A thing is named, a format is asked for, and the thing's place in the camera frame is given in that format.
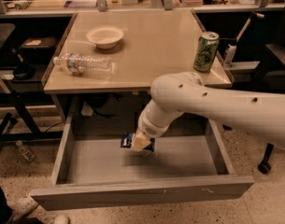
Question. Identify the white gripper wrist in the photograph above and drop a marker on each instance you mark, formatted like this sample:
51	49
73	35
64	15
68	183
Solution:
147	127

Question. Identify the water bottle on floor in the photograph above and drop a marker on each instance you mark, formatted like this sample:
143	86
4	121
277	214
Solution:
25	151

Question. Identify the black office chair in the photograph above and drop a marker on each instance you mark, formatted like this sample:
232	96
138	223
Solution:
269	75

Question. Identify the grey open drawer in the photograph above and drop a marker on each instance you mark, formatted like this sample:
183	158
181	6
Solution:
188	164

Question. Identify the white sneaker left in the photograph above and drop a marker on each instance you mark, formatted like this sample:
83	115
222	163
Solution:
23	207

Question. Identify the clear plastic water bottle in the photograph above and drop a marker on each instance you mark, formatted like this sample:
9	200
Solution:
80	64

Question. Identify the white sneaker toe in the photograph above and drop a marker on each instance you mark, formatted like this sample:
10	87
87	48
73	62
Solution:
61	219

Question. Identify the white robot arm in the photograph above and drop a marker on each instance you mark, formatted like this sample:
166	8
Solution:
256	113

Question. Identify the black joystick device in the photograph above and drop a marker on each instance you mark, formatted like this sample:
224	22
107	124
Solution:
23	70

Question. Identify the green soda can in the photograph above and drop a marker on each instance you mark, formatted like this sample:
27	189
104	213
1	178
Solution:
206	52

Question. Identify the blue rxbar snack wrapper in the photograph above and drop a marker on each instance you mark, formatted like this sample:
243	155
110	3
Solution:
127	141

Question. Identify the white paper bowl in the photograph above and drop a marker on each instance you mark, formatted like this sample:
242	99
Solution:
105	37

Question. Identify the grey cabinet with counter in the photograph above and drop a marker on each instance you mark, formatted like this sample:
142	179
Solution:
155	42

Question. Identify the black box on shelf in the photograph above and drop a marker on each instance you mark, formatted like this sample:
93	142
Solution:
38	50

